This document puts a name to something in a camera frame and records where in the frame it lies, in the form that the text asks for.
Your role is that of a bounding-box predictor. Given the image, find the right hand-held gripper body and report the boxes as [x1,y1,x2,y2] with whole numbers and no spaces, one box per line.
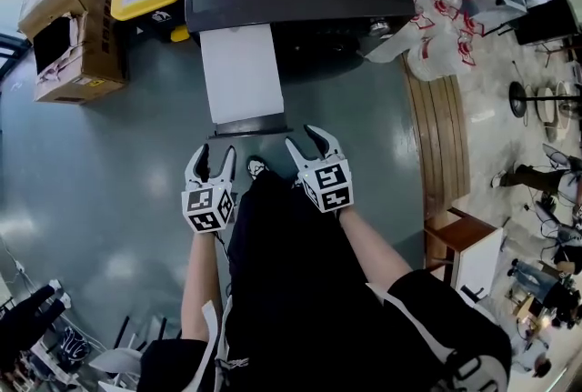
[297,153,355,214]

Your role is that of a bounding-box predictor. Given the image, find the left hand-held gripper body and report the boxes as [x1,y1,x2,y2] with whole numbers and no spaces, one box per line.
[181,183,236,235]

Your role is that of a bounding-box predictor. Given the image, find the white pull-out drawer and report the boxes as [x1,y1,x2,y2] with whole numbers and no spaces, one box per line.
[199,26,292,140]

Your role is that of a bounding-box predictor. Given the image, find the person's left forearm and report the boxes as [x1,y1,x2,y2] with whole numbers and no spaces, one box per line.
[180,230,224,341]

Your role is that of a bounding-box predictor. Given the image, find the person's right forearm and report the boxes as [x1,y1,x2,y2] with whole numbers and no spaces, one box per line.
[338,207,415,289]

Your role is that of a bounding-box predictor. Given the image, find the person's left shoe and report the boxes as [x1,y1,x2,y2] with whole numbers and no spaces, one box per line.
[246,156,269,180]

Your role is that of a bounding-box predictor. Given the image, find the person's black clothing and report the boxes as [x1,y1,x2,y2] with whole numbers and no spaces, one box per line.
[140,166,513,392]

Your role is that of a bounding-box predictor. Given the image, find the wooden slatted platform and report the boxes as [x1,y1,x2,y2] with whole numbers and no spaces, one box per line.
[402,53,472,218]

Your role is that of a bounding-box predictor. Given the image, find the pile of clear water jugs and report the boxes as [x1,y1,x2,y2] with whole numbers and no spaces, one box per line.
[363,0,478,83]

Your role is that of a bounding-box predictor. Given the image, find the pale pink cloth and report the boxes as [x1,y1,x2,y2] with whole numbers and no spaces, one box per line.
[35,15,87,85]

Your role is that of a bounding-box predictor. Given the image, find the white cabinet with wooden top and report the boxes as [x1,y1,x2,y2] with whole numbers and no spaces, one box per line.
[423,206,505,303]

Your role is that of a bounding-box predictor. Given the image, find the black round-base stand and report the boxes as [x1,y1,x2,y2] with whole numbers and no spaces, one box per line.
[507,60,582,118]

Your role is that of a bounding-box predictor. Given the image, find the black printed bag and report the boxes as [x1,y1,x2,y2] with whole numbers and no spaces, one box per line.
[56,326,92,373]

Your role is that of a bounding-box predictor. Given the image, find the white round stool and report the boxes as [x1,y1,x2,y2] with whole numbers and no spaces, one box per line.
[536,80,582,141]

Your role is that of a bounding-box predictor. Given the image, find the black flat monitor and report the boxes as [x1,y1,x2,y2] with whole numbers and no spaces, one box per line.
[516,0,582,46]

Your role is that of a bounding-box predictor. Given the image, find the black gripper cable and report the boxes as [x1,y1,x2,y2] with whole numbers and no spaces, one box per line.
[213,230,231,264]

